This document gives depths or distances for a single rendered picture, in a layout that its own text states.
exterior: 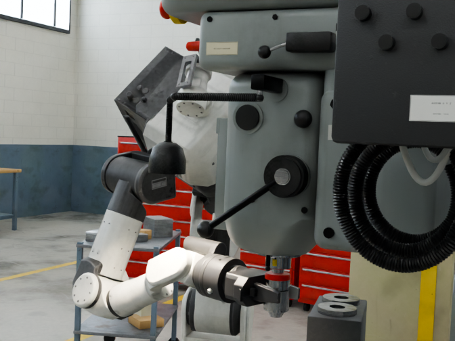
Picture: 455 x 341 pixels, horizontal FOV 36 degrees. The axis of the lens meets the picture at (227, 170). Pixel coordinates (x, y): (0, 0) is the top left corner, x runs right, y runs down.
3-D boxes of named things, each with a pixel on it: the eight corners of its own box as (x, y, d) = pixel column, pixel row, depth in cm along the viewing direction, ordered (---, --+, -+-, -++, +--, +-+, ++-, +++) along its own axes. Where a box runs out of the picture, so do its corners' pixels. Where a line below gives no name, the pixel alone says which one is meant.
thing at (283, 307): (284, 314, 126) (286, 282, 126) (259, 310, 128) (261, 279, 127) (291, 308, 130) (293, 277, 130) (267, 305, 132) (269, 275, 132)
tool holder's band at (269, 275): (286, 282, 126) (286, 277, 126) (261, 279, 127) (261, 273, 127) (293, 277, 130) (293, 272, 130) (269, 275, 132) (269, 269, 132)
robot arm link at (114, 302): (141, 297, 144) (76, 325, 153) (173, 306, 152) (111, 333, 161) (137, 250, 150) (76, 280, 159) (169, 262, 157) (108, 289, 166)
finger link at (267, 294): (280, 306, 125) (254, 299, 130) (282, 289, 125) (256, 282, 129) (275, 308, 124) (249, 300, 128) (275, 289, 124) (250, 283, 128)
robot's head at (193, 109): (181, 122, 163) (172, 100, 155) (189, 86, 167) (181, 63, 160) (209, 123, 161) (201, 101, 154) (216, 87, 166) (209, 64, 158)
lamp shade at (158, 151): (147, 171, 139) (149, 140, 139) (184, 172, 140) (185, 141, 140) (148, 173, 132) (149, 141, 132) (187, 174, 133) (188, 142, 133)
